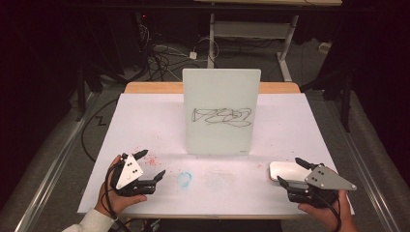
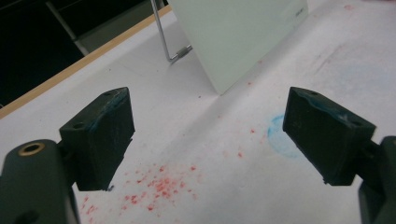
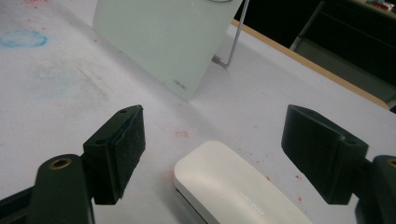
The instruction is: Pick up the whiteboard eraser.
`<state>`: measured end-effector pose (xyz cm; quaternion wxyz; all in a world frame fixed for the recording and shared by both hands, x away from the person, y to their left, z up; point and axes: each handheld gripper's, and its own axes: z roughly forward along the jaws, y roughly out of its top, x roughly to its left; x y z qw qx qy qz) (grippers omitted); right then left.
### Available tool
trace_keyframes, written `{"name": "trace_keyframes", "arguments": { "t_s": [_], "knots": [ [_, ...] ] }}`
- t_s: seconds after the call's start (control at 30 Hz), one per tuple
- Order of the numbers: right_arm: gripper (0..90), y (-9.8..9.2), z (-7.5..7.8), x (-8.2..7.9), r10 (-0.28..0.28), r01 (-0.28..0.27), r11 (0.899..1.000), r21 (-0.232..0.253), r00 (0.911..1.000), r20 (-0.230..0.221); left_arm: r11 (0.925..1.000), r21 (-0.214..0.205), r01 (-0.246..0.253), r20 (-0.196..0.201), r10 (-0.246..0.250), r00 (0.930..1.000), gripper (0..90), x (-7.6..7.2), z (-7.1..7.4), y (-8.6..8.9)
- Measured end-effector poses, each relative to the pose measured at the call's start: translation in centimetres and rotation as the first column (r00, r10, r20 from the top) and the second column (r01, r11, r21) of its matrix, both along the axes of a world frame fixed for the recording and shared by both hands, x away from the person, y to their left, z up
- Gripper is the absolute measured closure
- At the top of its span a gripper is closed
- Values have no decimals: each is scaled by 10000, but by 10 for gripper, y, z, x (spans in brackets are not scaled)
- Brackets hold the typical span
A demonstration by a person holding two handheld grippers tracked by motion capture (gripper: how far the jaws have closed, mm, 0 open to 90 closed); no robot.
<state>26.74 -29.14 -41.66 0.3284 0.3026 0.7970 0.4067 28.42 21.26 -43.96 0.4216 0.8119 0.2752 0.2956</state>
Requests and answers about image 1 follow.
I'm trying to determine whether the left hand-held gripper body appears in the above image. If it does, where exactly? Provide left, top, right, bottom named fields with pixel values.
left=110, top=153, right=158, bottom=197

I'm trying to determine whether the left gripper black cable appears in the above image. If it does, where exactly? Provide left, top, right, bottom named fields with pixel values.
left=102, top=162, right=132, bottom=232

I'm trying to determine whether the bundle of floor cables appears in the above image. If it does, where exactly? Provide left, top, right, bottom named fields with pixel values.
left=136, top=23, right=220, bottom=83

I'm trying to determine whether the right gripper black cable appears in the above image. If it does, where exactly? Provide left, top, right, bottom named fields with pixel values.
left=310, top=192, right=342, bottom=232

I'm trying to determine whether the white metal desk frame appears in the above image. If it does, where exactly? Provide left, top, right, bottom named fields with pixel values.
left=206, top=12, right=300, bottom=83

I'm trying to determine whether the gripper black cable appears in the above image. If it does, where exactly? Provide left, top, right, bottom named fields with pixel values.
left=310, top=192, right=342, bottom=232
left=102, top=162, right=132, bottom=232

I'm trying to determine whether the aluminium floor rail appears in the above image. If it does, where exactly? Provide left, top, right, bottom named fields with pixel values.
left=14, top=91, right=102, bottom=232
left=325, top=100, right=402, bottom=232

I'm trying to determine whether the white whiteboard with scribble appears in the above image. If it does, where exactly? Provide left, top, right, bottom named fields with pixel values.
left=182, top=68, right=262, bottom=156

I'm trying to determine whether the white paper table cover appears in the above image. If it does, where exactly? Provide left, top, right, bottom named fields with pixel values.
left=77, top=92, right=356, bottom=217

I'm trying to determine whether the person's left hand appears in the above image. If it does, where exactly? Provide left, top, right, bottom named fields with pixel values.
left=94, top=155, right=148, bottom=218

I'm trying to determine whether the person's right hand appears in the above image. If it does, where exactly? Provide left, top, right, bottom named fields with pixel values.
left=297, top=188, right=358, bottom=232

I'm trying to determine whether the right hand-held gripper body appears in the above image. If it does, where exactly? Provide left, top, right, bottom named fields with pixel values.
left=285, top=162, right=358, bottom=209

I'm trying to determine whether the black cable on floor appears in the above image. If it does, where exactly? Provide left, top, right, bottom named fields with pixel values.
left=80, top=98, right=120, bottom=163

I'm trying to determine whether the white whiteboard eraser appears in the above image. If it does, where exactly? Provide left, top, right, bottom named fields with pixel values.
left=269, top=160, right=313, bottom=184

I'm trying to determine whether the black metal stand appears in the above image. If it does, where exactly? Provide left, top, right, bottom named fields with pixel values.
left=74, top=62, right=104, bottom=123
left=299, top=64, right=354, bottom=133

